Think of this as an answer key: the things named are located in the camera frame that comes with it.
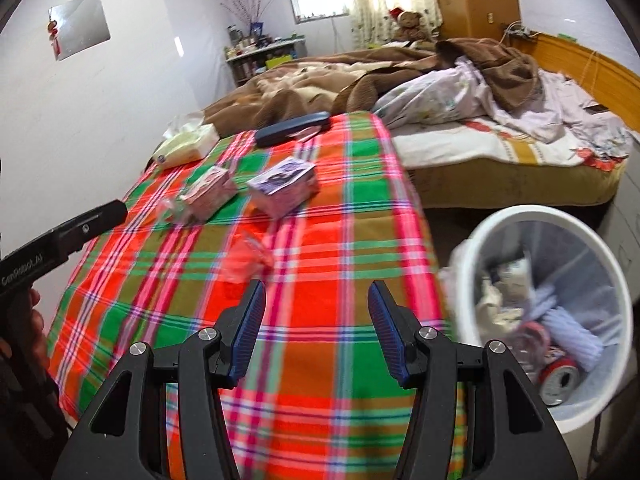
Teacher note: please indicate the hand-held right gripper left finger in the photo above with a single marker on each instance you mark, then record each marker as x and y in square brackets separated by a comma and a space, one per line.
[250, 330]

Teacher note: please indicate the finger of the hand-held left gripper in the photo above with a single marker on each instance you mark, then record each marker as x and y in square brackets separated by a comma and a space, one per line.
[95, 220]

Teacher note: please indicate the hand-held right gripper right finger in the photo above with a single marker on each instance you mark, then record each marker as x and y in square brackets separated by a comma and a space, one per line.
[387, 330]

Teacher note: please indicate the red plastic wrapper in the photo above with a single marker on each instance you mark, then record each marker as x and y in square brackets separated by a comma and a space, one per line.
[245, 257]

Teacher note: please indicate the clear plastic bottle red label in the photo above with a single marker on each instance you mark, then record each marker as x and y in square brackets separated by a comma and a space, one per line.
[532, 337]

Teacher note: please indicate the red can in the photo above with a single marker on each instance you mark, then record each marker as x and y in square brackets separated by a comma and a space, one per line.
[560, 377]

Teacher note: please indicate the white foam net sleeve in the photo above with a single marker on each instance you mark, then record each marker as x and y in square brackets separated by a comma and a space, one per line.
[572, 335]

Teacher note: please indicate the white trash bin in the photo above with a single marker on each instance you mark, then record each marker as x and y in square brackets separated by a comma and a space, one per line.
[607, 285]

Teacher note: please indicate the person's left hand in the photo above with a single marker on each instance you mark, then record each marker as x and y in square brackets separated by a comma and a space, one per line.
[37, 317]

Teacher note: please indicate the clear crumpled wrapper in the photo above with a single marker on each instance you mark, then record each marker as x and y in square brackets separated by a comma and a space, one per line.
[174, 210]

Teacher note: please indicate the plaid bedsheet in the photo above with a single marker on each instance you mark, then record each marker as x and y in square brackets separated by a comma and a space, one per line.
[325, 240]

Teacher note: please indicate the yellow tissue pack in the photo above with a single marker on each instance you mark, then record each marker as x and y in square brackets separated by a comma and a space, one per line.
[187, 147]

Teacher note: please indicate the pink tissue roll pack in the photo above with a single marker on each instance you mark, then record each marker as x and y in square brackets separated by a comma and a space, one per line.
[210, 190]

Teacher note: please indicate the small printed cardboard box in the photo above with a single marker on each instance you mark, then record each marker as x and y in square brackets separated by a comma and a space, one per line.
[282, 185]

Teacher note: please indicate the mustard bed sheet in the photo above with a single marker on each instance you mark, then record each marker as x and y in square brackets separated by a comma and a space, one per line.
[500, 185]

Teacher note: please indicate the red hanging ornament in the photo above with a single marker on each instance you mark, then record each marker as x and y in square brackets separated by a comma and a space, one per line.
[54, 35]

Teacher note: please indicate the cream patterned blanket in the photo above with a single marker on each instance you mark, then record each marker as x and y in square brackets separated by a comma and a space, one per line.
[475, 145]

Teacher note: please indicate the dark blue glasses case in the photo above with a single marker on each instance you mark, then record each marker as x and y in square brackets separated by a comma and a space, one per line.
[290, 127]

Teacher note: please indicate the cluttered shelf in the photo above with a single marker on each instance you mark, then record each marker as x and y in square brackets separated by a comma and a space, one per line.
[260, 60]

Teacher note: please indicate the white floral quilt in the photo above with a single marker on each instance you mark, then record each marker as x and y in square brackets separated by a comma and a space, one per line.
[425, 95]

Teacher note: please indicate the brown blanket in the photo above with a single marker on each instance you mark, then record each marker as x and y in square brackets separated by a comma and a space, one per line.
[300, 90]

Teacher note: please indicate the blue vase with branches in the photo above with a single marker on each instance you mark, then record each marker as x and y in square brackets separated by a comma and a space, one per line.
[256, 27]

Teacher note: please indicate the white nightstand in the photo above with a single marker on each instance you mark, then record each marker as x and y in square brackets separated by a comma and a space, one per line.
[627, 210]

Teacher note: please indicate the lilac garment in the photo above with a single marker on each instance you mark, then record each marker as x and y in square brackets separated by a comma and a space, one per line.
[565, 110]

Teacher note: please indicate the brown teddy bear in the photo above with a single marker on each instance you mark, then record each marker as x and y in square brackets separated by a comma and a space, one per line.
[412, 22]

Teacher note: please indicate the power strip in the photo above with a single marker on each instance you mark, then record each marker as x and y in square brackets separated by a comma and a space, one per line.
[520, 32]

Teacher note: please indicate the wooden headboard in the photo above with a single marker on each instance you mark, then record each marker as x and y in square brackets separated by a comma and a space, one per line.
[565, 55]

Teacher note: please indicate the patterned curtain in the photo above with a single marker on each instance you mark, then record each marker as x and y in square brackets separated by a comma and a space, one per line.
[370, 0]

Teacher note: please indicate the wooden wardrobe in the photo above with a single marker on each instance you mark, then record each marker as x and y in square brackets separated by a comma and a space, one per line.
[470, 0]

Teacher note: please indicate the wall mirror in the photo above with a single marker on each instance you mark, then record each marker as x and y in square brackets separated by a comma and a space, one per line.
[80, 25]

